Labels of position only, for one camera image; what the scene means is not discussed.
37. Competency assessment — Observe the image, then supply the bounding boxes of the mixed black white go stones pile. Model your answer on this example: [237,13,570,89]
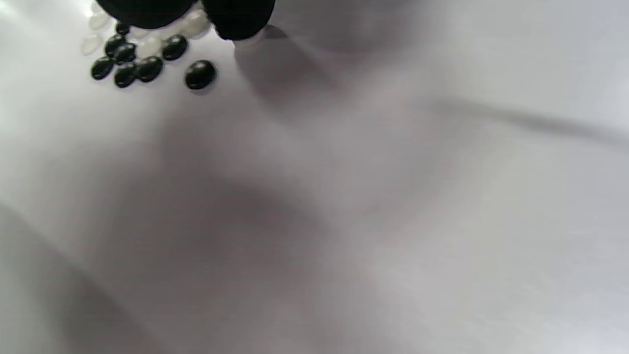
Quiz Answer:
[80,0,218,91]

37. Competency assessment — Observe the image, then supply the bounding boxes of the person's right hand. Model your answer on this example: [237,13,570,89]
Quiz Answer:
[96,0,276,41]

